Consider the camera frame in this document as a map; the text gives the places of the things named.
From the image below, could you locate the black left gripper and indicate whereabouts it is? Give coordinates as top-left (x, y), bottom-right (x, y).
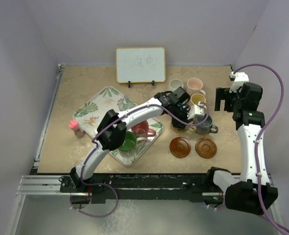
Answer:
top-left (170, 105), bottom-right (193, 131)

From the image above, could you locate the tan ceramic cup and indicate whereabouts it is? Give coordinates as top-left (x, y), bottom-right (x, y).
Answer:
top-left (170, 123), bottom-right (189, 134)

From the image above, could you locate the yellow ceramic cup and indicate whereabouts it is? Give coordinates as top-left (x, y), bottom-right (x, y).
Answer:
top-left (190, 94), bottom-right (206, 105)

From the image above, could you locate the grey blue ceramic cup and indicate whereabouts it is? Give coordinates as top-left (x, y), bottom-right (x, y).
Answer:
top-left (192, 116), bottom-right (219, 135)

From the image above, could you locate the pink ceramic cup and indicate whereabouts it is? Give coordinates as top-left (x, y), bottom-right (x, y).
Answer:
top-left (186, 78), bottom-right (206, 96)

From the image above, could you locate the white ceramic cup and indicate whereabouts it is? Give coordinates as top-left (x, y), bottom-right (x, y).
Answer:
top-left (168, 79), bottom-right (184, 92)

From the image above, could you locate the red ceramic cup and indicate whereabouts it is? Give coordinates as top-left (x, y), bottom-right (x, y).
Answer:
top-left (131, 121), bottom-right (156, 138)

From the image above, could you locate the brown ringed coaster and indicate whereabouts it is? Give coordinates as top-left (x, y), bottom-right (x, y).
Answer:
top-left (169, 137), bottom-right (191, 158)
top-left (195, 138), bottom-right (217, 159)

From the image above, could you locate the green ceramic cup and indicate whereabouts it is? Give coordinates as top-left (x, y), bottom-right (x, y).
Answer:
top-left (118, 131), bottom-right (148, 159)

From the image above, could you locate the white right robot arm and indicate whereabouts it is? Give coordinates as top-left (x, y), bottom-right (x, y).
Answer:
top-left (205, 82), bottom-right (278, 215)

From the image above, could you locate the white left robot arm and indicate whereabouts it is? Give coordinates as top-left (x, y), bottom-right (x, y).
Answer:
top-left (69, 87), bottom-right (190, 192)

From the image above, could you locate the small whiteboard with stand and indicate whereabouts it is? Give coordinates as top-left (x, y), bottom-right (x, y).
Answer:
top-left (115, 47), bottom-right (166, 85)

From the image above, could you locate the floral serving tray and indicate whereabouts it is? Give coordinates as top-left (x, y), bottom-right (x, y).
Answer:
top-left (73, 86), bottom-right (163, 166)

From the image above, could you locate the pink capped small bottle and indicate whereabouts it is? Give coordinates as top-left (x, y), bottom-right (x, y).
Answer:
top-left (68, 120), bottom-right (85, 138)

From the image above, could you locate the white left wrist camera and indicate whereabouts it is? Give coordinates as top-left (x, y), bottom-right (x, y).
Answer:
top-left (187, 104), bottom-right (205, 119)

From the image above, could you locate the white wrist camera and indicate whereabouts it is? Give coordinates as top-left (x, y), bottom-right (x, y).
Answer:
top-left (229, 71), bottom-right (249, 93)
top-left (187, 104), bottom-right (205, 119)

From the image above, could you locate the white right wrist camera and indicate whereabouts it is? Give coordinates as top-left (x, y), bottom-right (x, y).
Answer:
top-left (229, 71), bottom-right (249, 93)

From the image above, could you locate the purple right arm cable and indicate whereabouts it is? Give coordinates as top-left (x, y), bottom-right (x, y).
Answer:
top-left (233, 63), bottom-right (289, 235)

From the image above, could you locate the black front rail base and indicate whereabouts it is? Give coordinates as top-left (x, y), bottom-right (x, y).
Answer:
top-left (59, 173), bottom-right (223, 205)

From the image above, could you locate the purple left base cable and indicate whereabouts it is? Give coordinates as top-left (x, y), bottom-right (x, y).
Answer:
top-left (69, 182), bottom-right (120, 217)

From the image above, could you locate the aluminium frame rail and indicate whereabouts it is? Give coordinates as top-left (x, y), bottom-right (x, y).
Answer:
top-left (18, 173), bottom-right (222, 197)

